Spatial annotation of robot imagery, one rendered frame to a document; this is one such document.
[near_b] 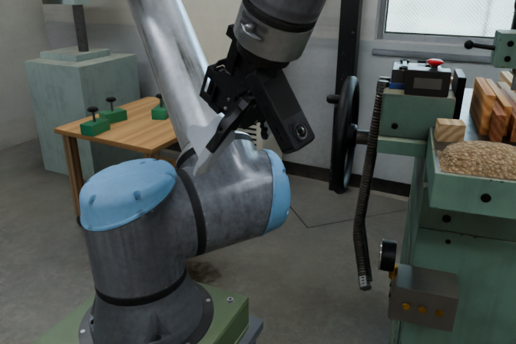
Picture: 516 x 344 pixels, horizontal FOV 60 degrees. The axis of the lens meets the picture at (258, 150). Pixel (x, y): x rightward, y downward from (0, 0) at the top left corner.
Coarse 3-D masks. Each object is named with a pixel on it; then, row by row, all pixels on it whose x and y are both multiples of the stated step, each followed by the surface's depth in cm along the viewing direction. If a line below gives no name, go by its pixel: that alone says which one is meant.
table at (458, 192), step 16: (464, 96) 109; (464, 112) 96; (432, 128) 86; (384, 144) 89; (400, 144) 88; (416, 144) 87; (432, 144) 78; (448, 144) 78; (512, 144) 78; (432, 160) 72; (432, 176) 69; (448, 176) 66; (464, 176) 66; (480, 176) 66; (432, 192) 68; (448, 192) 67; (464, 192) 66; (480, 192) 66; (496, 192) 65; (512, 192) 64; (448, 208) 68; (464, 208) 67; (480, 208) 67; (496, 208) 66; (512, 208) 65
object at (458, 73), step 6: (456, 72) 89; (462, 72) 89; (456, 78) 87; (462, 78) 85; (456, 84) 86; (462, 84) 85; (450, 90) 90; (456, 90) 86; (462, 90) 85; (456, 96) 86; (462, 96) 86; (456, 102) 86; (456, 108) 87; (456, 114) 87
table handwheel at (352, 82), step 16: (352, 80) 102; (352, 96) 99; (352, 112) 118; (336, 128) 96; (352, 128) 106; (336, 144) 96; (352, 144) 107; (336, 160) 97; (352, 160) 120; (336, 176) 99; (336, 192) 105
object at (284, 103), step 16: (256, 80) 54; (272, 80) 55; (256, 96) 56; (272, 96) 55; (288, 96) 56; (272, 112) 55; (288, 112) 56; (272, 128) 56; (288, 128) 55; (304, 128) 56; (288, 144) 55; (304, 144) 56
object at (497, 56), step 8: (496, 32) 93; (504, 32) 89; (512, 32) 89; (496, 40) 92; (504, 40) 88; (512, 40) 88; (496, 48) 91; (504, 48) 89; (512, 48) 89; (496, 56) 90; (504, 56) 89; (512, 56) 89; (496, 64) 90; (504, 64) 90; (512, 64) 90; (512, 72) 93
